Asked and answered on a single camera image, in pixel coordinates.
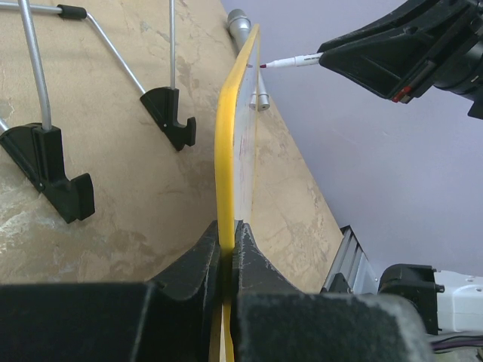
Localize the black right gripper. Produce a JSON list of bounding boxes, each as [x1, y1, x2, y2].
[[318, 1, 482, 119]]

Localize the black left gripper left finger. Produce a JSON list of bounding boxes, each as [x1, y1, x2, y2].
[[143, 221, 221, 361]]

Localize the pink and white marker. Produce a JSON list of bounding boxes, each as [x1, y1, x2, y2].
[[260, 53, 323, 69]]

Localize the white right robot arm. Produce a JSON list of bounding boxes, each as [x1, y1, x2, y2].
[[318, 1, 482, 353]]

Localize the yellow framed whiteboard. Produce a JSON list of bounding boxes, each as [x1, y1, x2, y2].
[[214, 24, 260, 361]]

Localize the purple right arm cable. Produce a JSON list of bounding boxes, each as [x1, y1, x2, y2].
[[428, 331, 483, 354]]

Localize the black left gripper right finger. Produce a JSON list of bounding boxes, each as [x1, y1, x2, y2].
[[229, 221, 378, 362]]

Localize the silver toy microphone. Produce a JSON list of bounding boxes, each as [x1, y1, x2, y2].
[[226, 8, 271, 112]]

